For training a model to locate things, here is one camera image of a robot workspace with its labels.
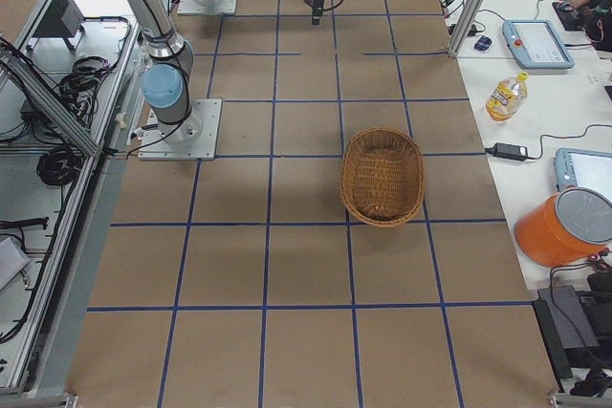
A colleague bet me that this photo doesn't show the brown wicker basket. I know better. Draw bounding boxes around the brown wicker basket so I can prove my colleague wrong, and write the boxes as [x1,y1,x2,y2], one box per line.
[340,126,425,227]

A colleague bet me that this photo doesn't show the small dark blue pouch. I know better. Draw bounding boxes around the small dark blue pouch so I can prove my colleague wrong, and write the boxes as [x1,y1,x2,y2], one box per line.
[473,35,492,52]

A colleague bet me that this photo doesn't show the orange juice bottle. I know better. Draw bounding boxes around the orange juice bottle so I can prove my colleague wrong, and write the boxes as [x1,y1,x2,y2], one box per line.
[485,72,529,122]

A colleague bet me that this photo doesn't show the far blue teach pendant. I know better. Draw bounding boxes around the far blue teach pendant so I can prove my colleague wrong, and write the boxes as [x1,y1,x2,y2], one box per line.
[501,20,575,70]

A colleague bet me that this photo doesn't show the blue teach pendant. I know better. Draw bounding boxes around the blue teach pendant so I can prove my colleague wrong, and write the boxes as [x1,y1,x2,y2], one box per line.
[554,148,611,200]
[501,20,575,70]

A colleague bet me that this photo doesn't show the black power adapter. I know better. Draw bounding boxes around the black power adapter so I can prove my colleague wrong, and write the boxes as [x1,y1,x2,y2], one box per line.
[485,142,529,161]

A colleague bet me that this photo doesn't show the grey control box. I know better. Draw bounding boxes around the grey control box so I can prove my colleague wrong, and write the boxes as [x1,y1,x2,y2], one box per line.
[33,0,84,51]

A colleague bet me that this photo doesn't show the near blue teach pendant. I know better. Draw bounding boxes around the near blue teach pendant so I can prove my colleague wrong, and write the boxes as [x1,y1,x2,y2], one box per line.
[554,148,611,200]

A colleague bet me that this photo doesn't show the orange bucket with lid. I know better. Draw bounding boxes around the orange bucket with lid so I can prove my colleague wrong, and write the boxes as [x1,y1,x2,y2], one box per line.
[514,187,611,268]

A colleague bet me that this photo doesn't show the black laptop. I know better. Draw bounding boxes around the black laptop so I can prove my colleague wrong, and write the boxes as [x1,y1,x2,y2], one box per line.
[532,286,599,379]

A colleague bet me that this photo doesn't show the black cable bundle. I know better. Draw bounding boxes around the black cable bundle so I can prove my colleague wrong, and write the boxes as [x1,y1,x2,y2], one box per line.
[36,145,81,187]

